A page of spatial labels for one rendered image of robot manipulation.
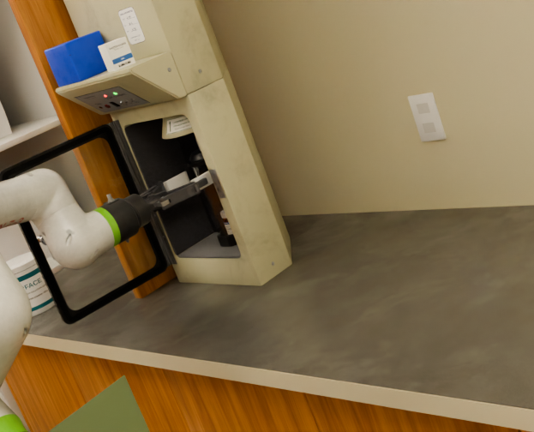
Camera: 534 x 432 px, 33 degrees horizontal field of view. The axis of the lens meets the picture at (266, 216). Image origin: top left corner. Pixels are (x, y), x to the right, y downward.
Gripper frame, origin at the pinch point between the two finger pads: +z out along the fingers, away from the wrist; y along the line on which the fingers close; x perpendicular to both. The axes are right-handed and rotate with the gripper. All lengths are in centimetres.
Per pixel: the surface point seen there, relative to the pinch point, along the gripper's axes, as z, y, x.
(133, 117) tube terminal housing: -4.3, 8.8, -18.1
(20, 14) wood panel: -14, 23, -49
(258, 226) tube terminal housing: 2.2, -14.1, 13.6
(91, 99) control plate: -12.3, 9.7, -25.9
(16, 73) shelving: 33, 134, -34
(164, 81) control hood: -8.0, -14.4, -25.4
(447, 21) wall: 41, -51, -16
